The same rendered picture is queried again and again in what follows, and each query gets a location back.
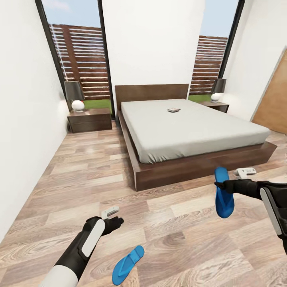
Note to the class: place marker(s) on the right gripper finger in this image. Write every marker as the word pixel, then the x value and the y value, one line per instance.
pixel 220 184

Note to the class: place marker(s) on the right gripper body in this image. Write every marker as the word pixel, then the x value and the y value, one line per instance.
pixel 237 186

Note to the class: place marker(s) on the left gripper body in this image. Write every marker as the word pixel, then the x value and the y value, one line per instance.
pixel 114 224

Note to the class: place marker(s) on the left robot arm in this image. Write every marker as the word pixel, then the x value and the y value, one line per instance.
pixel 71 265

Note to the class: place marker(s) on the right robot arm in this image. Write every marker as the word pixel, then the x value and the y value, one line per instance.
pixel 272 193

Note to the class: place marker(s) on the sandal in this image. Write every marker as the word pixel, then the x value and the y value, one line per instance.
pixel 124 266
pixel 224 201

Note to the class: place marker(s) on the bed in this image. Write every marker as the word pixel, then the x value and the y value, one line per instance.
pixel 168 147

